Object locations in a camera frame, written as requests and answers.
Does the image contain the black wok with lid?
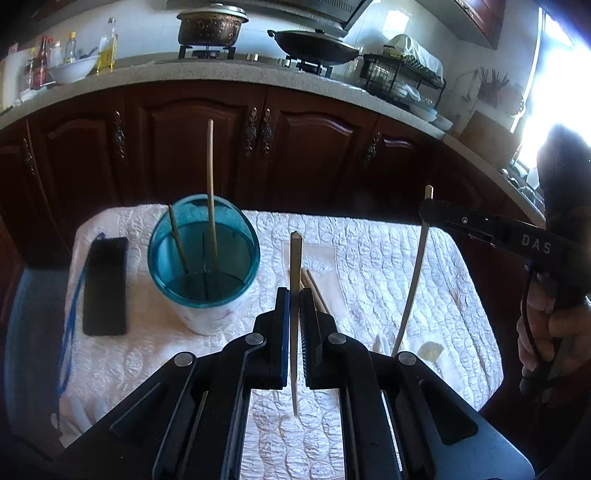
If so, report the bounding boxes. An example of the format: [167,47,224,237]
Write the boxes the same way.
[267,28,361,65]

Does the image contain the wooden cutting board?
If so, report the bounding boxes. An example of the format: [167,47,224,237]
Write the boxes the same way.
[457,111,518,153]

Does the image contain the brown wooden lower cabinets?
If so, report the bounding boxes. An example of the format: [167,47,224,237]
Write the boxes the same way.
[0,85,546,324]

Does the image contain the black smartphone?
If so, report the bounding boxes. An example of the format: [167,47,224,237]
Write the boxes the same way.
[82,237,129,337]

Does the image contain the speckled stone countertop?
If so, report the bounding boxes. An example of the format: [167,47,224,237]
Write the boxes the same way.
[0,60,546,227]

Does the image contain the white quilted cloth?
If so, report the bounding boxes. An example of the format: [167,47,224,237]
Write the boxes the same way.
[54,203,504,480]

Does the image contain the gas stove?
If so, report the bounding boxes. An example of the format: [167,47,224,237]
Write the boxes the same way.
[152,44,333,77]

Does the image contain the black dish rack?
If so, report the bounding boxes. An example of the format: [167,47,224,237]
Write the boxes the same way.
[358,34,448,112]

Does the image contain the wall chopstick holder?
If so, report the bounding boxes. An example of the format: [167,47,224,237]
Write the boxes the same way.
[478,67,511,100]

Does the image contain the person's right hand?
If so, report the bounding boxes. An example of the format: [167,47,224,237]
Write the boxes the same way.
[516,277,591,393]

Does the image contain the yellow oil bottle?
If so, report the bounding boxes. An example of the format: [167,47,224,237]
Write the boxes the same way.
[97,17,118,73]

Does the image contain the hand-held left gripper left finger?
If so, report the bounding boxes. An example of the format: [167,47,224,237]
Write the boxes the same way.
[51,287,291,480]

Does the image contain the pale wooden chopstick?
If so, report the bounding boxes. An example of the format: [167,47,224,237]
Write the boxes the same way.
[392,185,435,357]
[301,268,324,319]
[290,231,304,415]
[305,269,331,315]
[206,119,219,271]

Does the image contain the blue and white cup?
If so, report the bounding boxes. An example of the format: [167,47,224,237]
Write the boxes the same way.
[148,194,260,336]

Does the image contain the dark cooking pot with lid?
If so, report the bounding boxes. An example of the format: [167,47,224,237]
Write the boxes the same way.
[177,4,250,48]

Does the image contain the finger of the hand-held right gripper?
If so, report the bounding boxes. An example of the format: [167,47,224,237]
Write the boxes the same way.
[418,199,509,250]

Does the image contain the blue lanyard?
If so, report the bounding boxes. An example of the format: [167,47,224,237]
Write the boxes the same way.
[58,233,105,416]

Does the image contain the large white dish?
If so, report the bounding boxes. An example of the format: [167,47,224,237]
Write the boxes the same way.
[409,102,439,121]

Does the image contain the brown wooden upper cabinet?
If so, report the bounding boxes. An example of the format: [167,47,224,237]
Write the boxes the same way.
[452,0,504,49]

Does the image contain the red label sauce bottle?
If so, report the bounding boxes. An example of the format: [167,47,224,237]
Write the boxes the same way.
[36,37,51,88]

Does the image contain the white bowl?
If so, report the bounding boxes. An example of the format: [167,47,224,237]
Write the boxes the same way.
[48,56,100,85]

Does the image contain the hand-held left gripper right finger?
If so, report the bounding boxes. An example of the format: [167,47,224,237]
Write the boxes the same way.
[299,288,543,480]

